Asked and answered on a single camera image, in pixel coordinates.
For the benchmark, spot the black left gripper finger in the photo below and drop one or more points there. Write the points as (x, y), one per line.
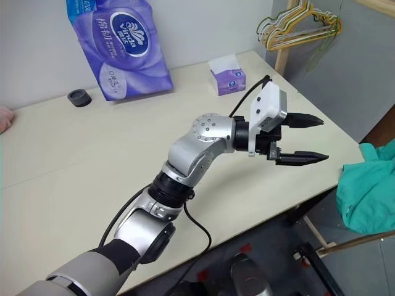
(304, 158)
(304, 121)

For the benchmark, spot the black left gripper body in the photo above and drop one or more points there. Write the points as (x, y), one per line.
(265, 142)

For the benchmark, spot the green shorts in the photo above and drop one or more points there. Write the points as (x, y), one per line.
(367, 191)

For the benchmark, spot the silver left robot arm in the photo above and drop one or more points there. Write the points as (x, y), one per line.
(200, 148)

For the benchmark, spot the small purple tissue box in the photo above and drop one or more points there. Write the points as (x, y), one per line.
(230, 83)

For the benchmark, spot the wooden clothes rack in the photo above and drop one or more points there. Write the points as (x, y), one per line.
(285, 46)

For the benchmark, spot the bunch of coloured hangers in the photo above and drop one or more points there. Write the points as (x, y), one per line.
(296, 39)

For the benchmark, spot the black metal floor stand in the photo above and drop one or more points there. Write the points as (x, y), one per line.
(321, 271)

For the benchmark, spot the dark rounded shape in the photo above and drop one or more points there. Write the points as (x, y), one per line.
(250, 277)

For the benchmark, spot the purple tissue multipack bag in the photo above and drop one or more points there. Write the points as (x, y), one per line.
(123, 61)

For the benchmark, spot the pink fluffy cloth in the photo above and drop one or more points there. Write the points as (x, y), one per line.
(4, 118)

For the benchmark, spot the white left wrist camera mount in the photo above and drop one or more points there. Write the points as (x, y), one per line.
(265, 105)

